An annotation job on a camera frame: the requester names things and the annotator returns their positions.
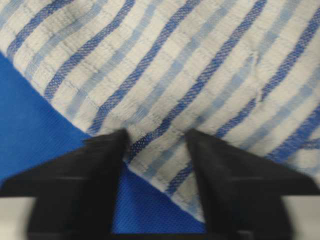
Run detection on blue table cloth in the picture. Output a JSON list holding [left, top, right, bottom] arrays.
[[0, 56, 205, 233]]

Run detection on blue striped white towel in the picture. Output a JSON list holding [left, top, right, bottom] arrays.
[[0, 0, 320, 221]]

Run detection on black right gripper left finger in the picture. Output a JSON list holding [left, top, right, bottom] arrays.
[[0, 129, 129, 240]]

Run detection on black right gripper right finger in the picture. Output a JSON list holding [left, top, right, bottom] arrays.
[[186, 129, 320, 240]]

